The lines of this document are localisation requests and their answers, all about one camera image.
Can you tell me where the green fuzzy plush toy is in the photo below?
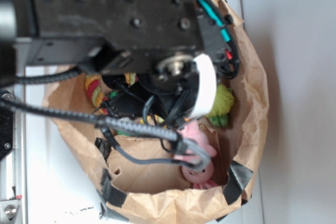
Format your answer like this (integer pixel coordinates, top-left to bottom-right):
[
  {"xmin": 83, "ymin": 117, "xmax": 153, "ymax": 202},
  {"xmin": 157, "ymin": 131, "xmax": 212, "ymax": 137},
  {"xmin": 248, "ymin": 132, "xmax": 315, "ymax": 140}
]
[{"xmin": 206, "ymin": 84, "xmax": 235, "ymax": 127}]

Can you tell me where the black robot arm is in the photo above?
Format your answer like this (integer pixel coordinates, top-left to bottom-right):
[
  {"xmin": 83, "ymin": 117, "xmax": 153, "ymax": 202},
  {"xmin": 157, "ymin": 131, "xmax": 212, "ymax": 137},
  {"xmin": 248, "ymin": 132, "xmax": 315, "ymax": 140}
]
[{"xmin": 1, "ymin": 0, "xmax": 240, "ymax": 127}]

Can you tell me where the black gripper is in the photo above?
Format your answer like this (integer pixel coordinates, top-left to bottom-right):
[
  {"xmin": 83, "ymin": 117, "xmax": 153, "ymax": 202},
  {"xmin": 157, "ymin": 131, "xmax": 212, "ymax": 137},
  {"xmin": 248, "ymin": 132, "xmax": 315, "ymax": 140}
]
[{"xmin": 102, "ymin": 53, "xmax": 217, "ymax": 129}]

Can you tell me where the brown paper bag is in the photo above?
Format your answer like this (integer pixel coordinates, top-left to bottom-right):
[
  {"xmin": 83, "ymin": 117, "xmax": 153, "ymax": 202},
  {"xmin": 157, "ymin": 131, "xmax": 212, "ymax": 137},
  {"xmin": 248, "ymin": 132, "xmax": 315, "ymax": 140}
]
[{"xmin": 54, "ymin": 0, "xmax": 269, "ymax": 223}]

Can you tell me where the aluminium frame rail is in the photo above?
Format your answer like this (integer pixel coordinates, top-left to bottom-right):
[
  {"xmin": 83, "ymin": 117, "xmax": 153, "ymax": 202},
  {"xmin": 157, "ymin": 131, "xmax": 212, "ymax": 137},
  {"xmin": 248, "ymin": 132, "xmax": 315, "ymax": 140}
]
[{"xmin": 0, "ymin": 87, "xmax": 28, "ymax": 224}]

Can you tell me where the pink plush bunny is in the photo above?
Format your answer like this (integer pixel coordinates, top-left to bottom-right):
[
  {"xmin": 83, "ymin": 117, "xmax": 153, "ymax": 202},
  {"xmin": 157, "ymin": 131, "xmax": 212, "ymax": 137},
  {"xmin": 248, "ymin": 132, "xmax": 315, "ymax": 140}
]
[{"xmin": 174, "ymin": 121, "xmax": 218, "ymax": 189}]

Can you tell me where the multicolour twisted rope toy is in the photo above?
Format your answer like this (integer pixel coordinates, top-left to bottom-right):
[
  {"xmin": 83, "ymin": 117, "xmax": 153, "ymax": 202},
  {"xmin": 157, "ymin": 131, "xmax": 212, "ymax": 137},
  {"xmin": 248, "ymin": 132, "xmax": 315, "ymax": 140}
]
[{"xmin": 84, "ymin": 73, "xmax": 164, "ymax": 124}]

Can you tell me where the green flat block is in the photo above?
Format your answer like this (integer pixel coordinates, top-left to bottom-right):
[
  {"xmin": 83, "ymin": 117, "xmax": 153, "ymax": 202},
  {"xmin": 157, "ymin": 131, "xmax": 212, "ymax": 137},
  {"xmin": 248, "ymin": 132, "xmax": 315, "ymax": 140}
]
[{"xmin": 108, "ymin": 91, "xmax": 132, "ymax": 136}]

